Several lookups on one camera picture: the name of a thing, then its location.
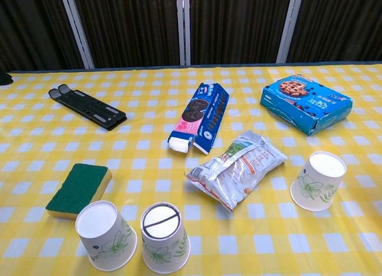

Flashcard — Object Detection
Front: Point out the blue pink Oreo box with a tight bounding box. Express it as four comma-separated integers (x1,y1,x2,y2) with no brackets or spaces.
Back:
167,82,230,156

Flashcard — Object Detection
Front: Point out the blue chocolate chip cookie box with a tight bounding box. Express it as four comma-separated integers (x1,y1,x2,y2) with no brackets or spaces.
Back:
259,74,353,137

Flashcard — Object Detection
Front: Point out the white floral paper cup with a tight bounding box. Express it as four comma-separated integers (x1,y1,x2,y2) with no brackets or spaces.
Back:
289,151,347,212
75,200,138,272

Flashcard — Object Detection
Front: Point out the yellow white checkered tablecloth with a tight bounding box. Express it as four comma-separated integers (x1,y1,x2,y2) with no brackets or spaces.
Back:
0,61,382,276

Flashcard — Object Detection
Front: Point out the black folding stand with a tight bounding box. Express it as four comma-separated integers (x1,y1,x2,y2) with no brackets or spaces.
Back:
48,83,128,131

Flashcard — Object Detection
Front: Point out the crumpled silver snack bag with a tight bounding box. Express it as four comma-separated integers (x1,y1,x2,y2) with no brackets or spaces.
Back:
186,131,288,212

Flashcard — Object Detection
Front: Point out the green yellow sponge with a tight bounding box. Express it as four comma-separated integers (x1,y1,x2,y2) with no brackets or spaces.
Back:
45,163,113,221

